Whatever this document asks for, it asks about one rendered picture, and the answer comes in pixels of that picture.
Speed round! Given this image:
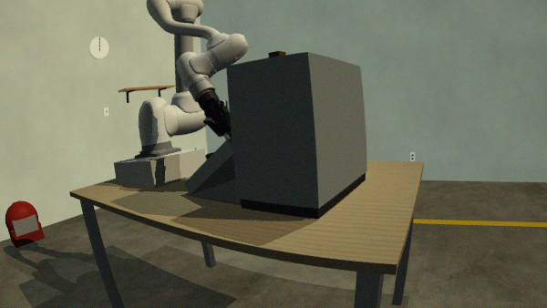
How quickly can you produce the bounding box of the dark grey cabinet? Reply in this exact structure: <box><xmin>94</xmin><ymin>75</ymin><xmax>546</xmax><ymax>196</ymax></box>
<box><xmin>184</xmin><ymin>51</ymin><xmax>367</xmax><ymax>219</ymax></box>

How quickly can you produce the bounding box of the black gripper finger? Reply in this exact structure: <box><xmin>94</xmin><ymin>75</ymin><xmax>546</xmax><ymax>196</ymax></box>
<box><xmin>211</xmin><ymin>100</ymin><xmax>232</xmax><ymax>139</ymax></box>
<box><xmin>203</xmin><ymin>110</ymin><xmax>227</xmax><ymax>140</ymax></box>

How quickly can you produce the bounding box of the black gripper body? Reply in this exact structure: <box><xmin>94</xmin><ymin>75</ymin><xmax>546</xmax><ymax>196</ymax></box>
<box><xmin>198</xmin><ymin>90</ymin><xmax>222</xmax><ymax>118</ymax></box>

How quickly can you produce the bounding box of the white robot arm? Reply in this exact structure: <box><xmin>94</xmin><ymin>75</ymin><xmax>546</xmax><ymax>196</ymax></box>
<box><xmin>135</xmin><ymin>0</ymin><xmax>249</xmax><ymax>159</ymax></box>

